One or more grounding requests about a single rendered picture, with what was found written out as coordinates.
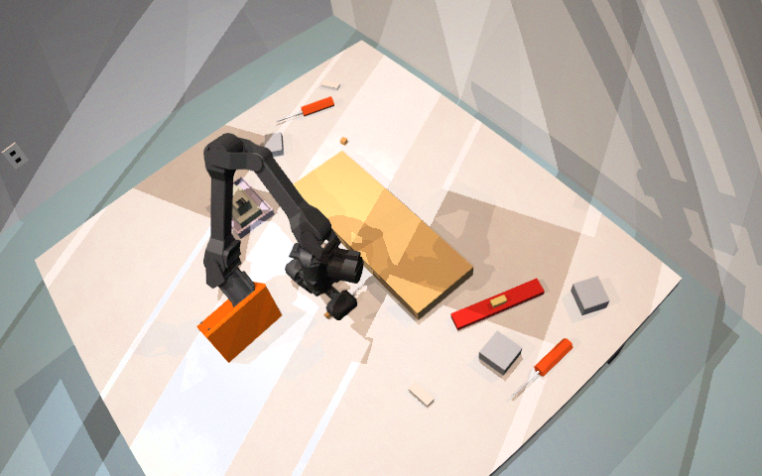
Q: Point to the tan wooden panel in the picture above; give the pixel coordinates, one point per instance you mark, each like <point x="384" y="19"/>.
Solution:
<point x="403" y="253"/>

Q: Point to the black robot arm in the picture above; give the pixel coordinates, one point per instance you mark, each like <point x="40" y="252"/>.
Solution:
<point x="310" y="226"/>

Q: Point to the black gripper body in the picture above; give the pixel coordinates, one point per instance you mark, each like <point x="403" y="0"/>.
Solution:
<point x="341" y="302"/>

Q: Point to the orange-handled awl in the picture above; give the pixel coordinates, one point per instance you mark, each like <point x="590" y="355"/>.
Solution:
<point x="549" y="361"/>
<point x="313" y="107"/>

